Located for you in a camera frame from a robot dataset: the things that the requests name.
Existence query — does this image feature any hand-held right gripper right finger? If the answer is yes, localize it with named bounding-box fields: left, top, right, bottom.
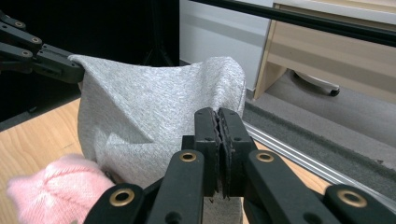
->
left=218, top=106, right=259, bottom=199

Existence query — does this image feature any grey beanie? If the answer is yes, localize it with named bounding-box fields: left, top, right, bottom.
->
left=67, top=54, right=248, bottom=224

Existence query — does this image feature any pink beanie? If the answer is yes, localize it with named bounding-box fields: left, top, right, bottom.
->
left=6, top=153, right=116, bottom=224

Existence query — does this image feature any office chair base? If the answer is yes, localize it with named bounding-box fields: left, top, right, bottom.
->
left=292, top=69, right=341, bottom=97

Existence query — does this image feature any black horizontal frame bar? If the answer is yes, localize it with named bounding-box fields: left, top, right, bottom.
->
left=190, top=0, right=396, bottom=49

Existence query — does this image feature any black curtain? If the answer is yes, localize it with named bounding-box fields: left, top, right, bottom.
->
left=0, top=0, right=180, bottom=124

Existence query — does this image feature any aluminium floor rail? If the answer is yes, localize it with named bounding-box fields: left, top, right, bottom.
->
left=244, top=120, right=396, bottom=215

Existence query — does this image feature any black frame leg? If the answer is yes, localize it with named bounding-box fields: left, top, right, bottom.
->
left=144, top=0, right=176, bottom=67

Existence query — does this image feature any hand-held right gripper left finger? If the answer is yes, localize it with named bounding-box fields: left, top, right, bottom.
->
left=181, top=106, right=223, bottom=198

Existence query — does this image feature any white cabinet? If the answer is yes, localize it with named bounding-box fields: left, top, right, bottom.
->
left=179, top=0, right=275, bottom=91

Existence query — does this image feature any light wooden desk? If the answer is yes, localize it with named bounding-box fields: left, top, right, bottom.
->
left=253, top=0, right=396, bottom=105

